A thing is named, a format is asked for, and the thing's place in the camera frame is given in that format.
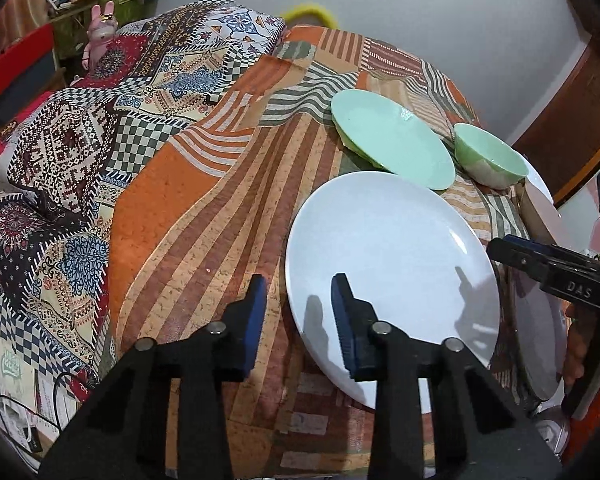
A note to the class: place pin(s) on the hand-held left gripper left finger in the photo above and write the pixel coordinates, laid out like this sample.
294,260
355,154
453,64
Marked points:
257,320

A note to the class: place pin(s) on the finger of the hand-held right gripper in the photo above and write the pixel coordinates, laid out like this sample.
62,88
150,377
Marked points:
517,255

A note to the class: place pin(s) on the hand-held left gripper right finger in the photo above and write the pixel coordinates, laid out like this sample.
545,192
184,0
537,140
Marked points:
342,325

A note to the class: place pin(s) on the white bowl with brown dots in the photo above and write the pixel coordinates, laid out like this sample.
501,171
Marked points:
541,180

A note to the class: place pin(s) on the large white plate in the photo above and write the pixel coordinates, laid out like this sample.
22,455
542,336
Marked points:
380,240

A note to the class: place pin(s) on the green bowl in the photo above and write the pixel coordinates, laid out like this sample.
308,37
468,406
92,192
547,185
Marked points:
490,160

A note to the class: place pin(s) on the green plate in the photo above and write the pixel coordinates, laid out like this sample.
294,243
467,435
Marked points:
390,135

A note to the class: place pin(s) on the person's right hand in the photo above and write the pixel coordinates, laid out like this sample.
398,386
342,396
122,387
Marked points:
582,340

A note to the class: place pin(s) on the orange striped blanket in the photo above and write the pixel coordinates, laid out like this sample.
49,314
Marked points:
205,210

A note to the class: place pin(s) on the wooden door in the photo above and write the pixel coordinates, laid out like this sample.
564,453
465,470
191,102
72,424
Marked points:
580,110

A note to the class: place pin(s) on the patterned patchwork blanket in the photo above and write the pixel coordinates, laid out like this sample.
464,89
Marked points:
80,160

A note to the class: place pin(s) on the printed white paper pile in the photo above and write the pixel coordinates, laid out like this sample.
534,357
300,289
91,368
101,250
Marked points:
15,375

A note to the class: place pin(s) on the pink rabbit toy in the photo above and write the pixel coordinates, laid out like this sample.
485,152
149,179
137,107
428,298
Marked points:
100,35

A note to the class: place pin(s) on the dark flat box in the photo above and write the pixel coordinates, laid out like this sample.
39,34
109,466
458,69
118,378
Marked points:
15,92

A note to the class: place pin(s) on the green box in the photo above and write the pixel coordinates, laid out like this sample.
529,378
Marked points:
125,5

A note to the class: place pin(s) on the red box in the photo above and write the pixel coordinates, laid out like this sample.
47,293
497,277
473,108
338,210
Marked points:
20,60

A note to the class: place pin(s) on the pink curtain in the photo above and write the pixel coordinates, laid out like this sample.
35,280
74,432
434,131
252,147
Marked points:
20,15

